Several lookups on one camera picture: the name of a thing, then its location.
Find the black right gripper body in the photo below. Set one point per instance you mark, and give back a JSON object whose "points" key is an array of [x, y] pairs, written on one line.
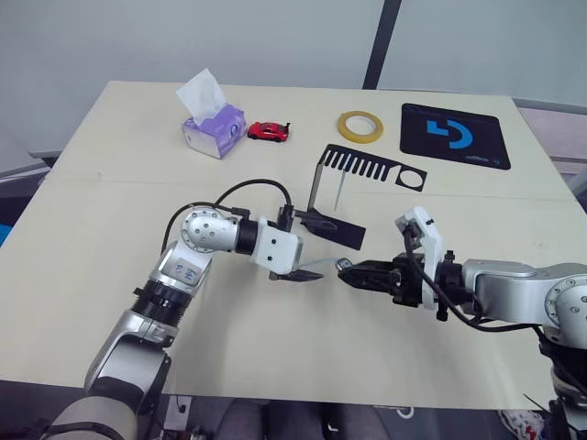
{"points": [[406, 284]]}

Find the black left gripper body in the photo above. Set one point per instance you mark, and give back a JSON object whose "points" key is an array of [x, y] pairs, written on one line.
{"points": [[285, 220]]}

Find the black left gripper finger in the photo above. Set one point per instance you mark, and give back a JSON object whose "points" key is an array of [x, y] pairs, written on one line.
{"points": [[305, 275], [321, 224]]}

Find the small dark watch body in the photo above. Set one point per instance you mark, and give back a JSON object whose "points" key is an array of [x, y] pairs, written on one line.
{"points": [[343, 264]]}

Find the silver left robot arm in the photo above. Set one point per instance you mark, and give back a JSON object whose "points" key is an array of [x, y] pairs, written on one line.
{"points": [[206, 231]]}

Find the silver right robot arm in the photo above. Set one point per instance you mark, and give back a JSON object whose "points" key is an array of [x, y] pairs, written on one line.
{"points": [[504, 289]]}

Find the black metal watch stand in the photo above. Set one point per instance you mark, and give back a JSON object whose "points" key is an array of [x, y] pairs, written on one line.
{"points": [[348, 231]]}

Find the red toy car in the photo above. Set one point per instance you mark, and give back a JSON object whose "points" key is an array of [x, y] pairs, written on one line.
{"points": [[268, 132]]}

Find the yellow tape roll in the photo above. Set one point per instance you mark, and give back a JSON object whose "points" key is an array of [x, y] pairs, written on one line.
{"points": [[345, 129]]}

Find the purple tissue box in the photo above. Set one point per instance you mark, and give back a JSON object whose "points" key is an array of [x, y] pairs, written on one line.
{"points": [[220, 135]]}

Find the white tissue sheet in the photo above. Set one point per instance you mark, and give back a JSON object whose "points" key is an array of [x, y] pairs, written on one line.
{"points": [[199, 94]]}

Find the black mouse pad blue logo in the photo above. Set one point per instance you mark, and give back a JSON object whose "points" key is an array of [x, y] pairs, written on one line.
{"points": [[486, 137]]}

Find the red and white shoe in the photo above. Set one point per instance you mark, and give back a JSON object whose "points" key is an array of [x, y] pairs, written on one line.
{"points": [[523, 424]]}

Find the dark vertical pillar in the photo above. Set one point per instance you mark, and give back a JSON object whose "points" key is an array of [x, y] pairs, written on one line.
{"points": [[380, 46]]}

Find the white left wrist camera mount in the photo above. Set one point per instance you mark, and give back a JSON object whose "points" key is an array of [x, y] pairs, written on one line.
{"points": [[275, 249]]}

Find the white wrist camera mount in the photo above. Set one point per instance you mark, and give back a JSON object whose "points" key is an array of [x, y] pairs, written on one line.
{"points": [[428, 238], [275, 249]]}

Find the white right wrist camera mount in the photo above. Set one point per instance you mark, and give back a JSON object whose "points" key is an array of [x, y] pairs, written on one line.
{"points": [[428, 238]]}

